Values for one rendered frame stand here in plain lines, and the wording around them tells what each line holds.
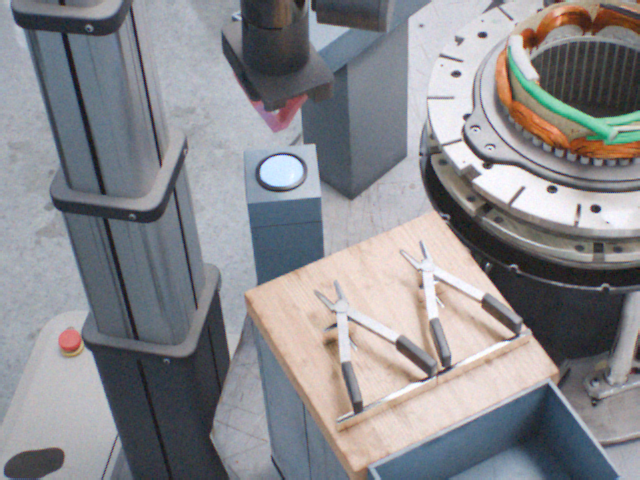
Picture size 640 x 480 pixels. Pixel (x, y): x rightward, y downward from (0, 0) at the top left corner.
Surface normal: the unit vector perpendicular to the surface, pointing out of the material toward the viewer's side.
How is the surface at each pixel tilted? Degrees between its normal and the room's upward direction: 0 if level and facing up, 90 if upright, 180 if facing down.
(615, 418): 0
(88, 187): 90
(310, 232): 90
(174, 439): 90
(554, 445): 90
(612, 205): 0
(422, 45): 0
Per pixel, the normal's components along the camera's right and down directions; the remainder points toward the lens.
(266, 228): 0.09, 0.76
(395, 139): 0.72, 0.51
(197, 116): -0.04, -0.64
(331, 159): -0.70, 0.57
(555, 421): -0.89, 0.37
